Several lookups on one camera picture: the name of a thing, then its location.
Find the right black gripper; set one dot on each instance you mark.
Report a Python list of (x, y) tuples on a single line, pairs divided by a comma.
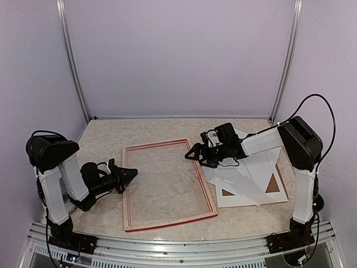
[(197, 147)]

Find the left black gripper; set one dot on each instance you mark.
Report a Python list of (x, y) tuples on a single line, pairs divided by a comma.
[(121, 177)]

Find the wooden red photo frame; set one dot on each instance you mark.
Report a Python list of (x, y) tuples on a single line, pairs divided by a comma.
[(210, 195)]

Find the clear acrylic sheet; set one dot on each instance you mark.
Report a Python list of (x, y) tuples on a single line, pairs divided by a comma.
[(167, 184)]

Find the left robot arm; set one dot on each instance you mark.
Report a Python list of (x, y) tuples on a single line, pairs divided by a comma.
[(54, 161)]

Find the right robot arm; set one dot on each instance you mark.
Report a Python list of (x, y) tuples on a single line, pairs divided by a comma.
[(303, 147)]

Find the white photo paper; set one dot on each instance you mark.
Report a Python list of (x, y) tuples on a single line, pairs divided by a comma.
[(254, 180)]

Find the white mat board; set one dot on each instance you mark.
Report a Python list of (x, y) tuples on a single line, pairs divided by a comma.
[(237, 199)]

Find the light blue cup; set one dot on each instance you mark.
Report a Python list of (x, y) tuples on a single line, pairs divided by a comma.
[(65, 195)]

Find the white round plate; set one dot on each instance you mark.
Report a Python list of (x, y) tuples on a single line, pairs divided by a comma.
[(68, 204)]

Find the brown backing board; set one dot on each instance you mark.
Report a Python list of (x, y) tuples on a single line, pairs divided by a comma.
[(281, 178)]

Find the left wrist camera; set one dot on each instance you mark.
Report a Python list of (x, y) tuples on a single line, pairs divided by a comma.
[(111, 165)]

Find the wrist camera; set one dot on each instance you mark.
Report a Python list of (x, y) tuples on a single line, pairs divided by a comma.
[(206, 138), (111, 165)]

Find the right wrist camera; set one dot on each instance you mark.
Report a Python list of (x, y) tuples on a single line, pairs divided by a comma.
[(206, 138)]

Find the right aluminium post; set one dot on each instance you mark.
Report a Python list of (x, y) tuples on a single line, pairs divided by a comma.
[(296, 18)]

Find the aluminium post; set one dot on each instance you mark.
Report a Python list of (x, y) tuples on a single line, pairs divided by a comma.
[(64, 28), (296, 18)]

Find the aluminium front rail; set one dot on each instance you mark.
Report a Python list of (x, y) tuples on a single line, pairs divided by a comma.
[(127, 252)]

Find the left aluminium post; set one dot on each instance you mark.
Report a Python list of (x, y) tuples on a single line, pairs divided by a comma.
[(64, 28)]

